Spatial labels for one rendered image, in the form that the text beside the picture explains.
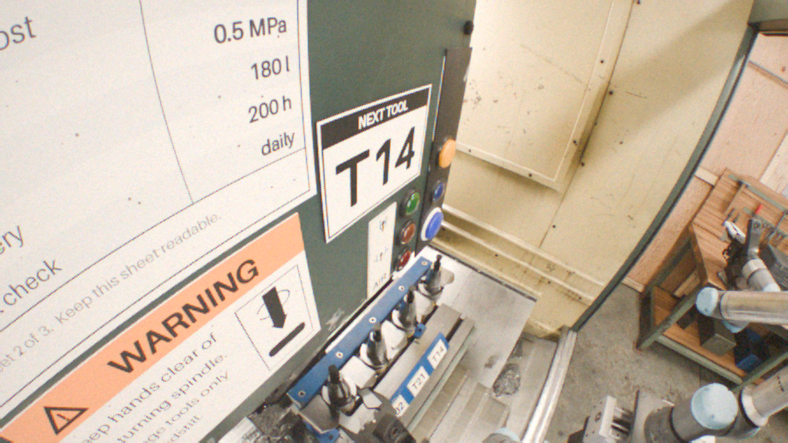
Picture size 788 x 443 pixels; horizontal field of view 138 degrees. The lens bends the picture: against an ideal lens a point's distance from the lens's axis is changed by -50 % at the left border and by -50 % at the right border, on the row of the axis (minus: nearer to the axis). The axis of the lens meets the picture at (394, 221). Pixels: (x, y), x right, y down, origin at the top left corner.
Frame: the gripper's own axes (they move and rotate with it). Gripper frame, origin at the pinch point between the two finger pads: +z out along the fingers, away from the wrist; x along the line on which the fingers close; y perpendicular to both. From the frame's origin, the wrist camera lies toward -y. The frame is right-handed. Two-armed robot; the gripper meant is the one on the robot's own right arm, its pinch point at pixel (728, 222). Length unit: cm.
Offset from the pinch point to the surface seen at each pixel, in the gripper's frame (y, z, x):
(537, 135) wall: -14, 3, -75
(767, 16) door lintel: -60, -18, -29
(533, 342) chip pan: 74, -9, -55
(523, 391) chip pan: 72, -34, -57
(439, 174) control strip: -33, -66, -90
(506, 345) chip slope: 61, -22, -69
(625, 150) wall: -17, -3, -49
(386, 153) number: -38, -74, -91
